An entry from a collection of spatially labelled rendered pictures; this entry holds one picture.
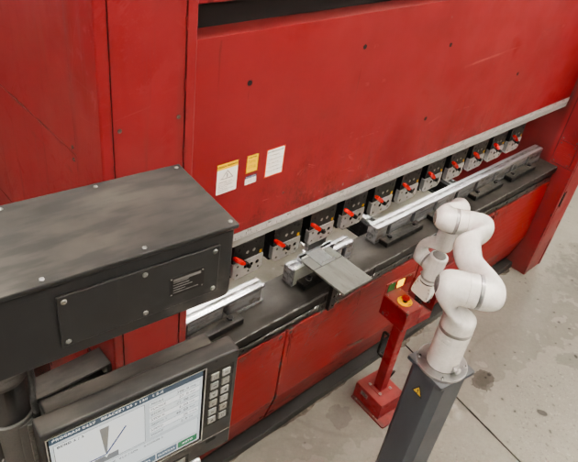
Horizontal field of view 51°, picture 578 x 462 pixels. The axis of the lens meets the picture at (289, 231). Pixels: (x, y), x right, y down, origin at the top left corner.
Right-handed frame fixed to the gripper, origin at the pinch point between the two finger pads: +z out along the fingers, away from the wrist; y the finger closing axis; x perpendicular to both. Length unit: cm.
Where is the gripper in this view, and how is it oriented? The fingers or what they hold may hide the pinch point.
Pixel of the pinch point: (417, 302)
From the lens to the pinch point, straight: 297.7
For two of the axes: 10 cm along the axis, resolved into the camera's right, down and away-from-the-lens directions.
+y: 6.3, 5.9, -4.9
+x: 7.5, -3.3, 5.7
